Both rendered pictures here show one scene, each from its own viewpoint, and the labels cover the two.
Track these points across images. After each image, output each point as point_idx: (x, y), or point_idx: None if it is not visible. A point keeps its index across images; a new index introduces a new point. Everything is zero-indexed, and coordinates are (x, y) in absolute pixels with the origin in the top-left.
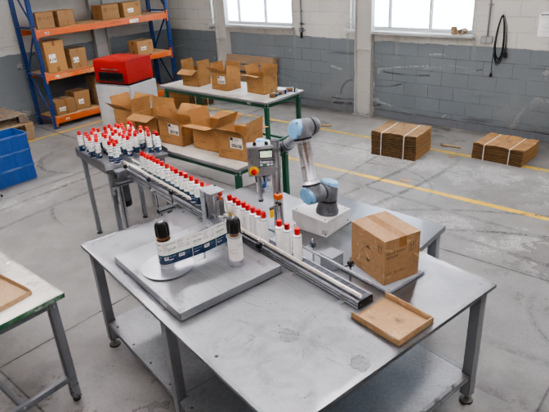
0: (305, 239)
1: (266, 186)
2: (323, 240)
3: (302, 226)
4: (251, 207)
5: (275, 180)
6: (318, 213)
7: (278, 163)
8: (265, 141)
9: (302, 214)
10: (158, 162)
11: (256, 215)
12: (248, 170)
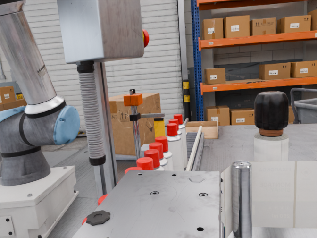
0: (95, 206)
1: None
2: (90, 191)
3: (54, 216)
4: (154, 151)
5: (105, 75)
6: (44, 175)
7: None
8: None
9: (51, 187)
10: None
11: (162, 158)
12: (141, 34)
